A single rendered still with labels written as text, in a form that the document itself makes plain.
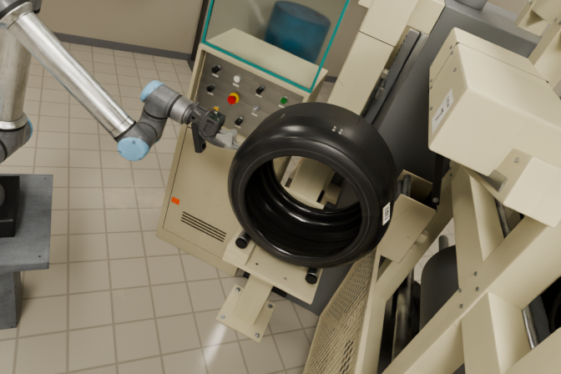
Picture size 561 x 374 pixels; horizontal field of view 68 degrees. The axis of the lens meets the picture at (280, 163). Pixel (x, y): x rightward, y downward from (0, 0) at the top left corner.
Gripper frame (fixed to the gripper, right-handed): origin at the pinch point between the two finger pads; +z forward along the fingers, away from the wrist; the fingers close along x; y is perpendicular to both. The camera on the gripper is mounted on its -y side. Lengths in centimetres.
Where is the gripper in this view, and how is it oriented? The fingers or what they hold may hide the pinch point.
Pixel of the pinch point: (236, 149)
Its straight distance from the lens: 143.4
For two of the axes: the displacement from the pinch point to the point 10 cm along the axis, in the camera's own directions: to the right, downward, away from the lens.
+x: 3.1, -4.6, 8.3
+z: 8.6, 5.2, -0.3
